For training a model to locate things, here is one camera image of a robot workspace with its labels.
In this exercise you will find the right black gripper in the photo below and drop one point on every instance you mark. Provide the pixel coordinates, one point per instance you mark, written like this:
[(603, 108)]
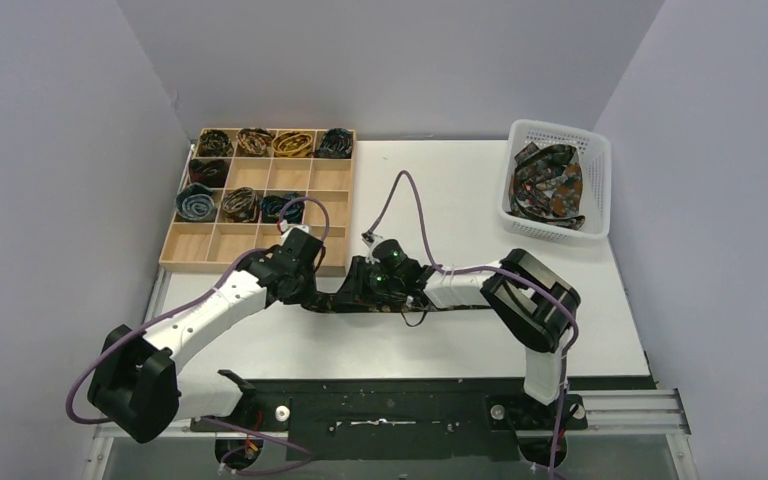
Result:
[(354, 288)]

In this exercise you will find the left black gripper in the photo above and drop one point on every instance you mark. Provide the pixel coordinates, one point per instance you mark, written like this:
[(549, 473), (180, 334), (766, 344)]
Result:
[(321, 299)]

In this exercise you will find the black gold floral tie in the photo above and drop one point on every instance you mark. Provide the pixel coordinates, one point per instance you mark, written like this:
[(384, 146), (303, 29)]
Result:
[(324, 305)]

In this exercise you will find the wooden compartment tray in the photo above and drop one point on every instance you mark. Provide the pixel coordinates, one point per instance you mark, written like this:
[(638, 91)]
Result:
[(326, 188)]

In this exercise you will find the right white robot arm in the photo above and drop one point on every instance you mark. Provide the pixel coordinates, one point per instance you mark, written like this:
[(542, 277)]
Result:
[(536, 306)]

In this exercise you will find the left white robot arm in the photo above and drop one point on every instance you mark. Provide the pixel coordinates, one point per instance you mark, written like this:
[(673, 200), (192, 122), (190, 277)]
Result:
[(139, 382)]

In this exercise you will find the pile of patterned ties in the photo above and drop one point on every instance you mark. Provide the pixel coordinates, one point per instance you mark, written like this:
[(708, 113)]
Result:
[(546, 186)]

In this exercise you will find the teal dark rolled tie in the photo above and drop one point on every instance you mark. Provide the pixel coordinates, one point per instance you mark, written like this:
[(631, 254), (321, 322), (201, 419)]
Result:
[(272, 204)]

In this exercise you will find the brown patterned rolled tie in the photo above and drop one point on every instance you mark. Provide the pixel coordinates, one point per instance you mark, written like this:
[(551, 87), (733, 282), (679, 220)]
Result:
[(241, 205)]

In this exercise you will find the light blue rolled tie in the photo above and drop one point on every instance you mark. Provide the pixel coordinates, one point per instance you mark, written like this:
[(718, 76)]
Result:
[(195, 204)]

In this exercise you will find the maroon rolled tie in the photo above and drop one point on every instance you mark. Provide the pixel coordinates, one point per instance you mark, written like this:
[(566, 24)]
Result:
[(211, 173)]

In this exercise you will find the yellow rolled tie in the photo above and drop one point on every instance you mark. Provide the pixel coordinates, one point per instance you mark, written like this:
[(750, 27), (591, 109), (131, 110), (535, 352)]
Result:
[(293, 144)]

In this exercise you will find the dark blue rolled tie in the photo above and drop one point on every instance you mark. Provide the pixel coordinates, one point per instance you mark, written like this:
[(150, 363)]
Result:
[(336, 143)]

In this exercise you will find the dark rolled tie top-left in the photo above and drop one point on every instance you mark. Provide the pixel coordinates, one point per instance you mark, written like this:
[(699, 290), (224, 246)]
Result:
[(214, 143)]

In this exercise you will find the white plastic basket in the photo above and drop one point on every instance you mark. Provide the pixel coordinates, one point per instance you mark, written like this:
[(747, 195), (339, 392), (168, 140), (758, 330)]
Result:
[(595, 160)]

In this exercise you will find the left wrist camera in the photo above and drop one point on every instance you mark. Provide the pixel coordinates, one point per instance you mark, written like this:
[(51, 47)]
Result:
[(286, 229)]

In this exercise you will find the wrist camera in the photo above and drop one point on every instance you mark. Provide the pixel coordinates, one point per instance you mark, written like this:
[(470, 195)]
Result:
[(286, 229), (373, 241)]

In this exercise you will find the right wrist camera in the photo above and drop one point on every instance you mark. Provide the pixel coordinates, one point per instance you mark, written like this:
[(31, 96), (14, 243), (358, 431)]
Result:
[(373, 241)]

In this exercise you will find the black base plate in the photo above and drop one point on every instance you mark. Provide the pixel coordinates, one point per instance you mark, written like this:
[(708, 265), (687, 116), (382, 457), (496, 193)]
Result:
[(420, 419)]

